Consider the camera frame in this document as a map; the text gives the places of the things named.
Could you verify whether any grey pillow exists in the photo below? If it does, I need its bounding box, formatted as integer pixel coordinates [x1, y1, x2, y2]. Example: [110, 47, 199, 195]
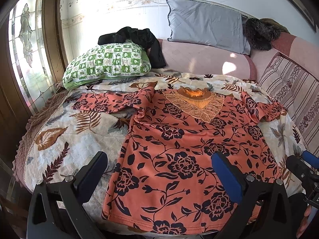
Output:
[166, 0, 250, 55]

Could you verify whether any leaf-pattern plush blanket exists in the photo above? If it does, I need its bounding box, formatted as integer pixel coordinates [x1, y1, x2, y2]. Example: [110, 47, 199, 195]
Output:
[13, 69, 305, 238]

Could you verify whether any black garment on pillow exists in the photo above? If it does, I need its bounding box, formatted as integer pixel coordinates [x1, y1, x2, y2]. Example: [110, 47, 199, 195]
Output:
[98, 26, 166, 69]

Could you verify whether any dark furry cushion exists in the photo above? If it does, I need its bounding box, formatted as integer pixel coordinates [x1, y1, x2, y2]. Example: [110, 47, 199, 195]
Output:
[243, 18, 289, 51]

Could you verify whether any person's right hand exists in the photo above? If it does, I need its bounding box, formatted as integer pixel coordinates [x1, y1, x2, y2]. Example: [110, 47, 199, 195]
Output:
[296, 205, 312, 238]

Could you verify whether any orange black floral blouse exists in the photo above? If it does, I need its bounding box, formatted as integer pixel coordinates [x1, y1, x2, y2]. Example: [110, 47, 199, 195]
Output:
[74, 86, 284, 235]

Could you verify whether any pink sofa back cushion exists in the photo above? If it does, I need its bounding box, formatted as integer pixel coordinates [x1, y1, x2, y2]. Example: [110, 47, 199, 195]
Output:
[159, 39, 257, 80]

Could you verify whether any stained glass wooden window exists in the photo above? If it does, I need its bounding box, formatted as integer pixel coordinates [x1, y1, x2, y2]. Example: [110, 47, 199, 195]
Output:
[1, 0, 68, 114]

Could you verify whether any striped floral cushion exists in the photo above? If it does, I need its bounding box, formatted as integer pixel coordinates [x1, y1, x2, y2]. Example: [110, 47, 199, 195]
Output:
[258, 54, 318, 156]

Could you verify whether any green white patterned pillow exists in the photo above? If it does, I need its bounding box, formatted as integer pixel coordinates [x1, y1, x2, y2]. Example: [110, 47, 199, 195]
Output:
[62, 40, 151, 90]

